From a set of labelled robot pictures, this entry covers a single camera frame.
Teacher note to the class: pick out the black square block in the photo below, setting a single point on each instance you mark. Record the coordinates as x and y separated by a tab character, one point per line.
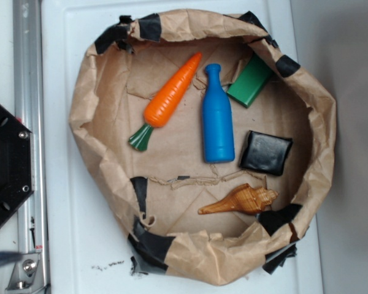
265	153

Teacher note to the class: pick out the white plastic tray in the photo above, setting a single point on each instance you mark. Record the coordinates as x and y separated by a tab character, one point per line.
88	251

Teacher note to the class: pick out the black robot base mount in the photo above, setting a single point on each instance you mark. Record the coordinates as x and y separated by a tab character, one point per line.
16	183

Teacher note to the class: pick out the green rectangular block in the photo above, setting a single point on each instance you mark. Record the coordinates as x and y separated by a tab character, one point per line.
250	82

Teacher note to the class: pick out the metal corner bracket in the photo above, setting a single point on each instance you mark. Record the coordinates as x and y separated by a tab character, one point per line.
27	275

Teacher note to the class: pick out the orange toy carrot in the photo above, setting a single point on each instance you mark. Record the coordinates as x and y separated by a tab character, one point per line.
161	108

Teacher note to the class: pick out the brown conch seashell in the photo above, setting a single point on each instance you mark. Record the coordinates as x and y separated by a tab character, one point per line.
243	199

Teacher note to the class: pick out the blue toy bottle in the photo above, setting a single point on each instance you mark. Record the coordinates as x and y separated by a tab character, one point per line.
217	126

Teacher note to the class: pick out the aluminium extrusion rail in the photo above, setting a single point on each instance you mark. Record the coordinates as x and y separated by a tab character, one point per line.
29	107

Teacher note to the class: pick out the brown paper bag bin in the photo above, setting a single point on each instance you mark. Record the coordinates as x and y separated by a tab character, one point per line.
155	194

